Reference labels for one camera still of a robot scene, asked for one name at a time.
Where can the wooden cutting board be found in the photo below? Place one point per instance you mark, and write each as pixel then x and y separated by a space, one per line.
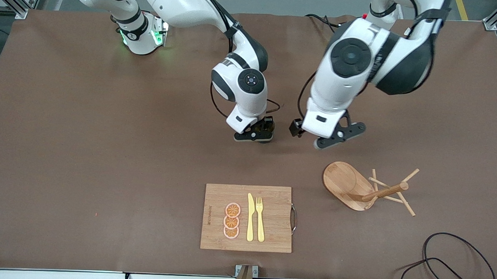
pixel 270 239

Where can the brown table mat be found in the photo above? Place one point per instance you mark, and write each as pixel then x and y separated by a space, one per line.
pixel 107 151

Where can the yellow plastic fork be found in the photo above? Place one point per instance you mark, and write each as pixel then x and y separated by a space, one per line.
pixel 260 226

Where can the metal and wood bracket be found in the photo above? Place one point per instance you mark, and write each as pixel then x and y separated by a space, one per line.
pixel 245 277

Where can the yellow plastic knife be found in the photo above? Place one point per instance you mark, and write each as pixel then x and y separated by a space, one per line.
pixel 250 222

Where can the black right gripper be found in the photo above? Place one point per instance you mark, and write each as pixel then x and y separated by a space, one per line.
pixel 267 124

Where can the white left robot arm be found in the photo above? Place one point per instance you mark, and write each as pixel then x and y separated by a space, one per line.
pixel 349 85

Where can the wooden cup rack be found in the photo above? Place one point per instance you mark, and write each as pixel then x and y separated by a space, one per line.
pixel 342 180

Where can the orange slice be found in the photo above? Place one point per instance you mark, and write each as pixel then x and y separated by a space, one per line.
pixel 231 232
pixel 231 222
pixel 233 210

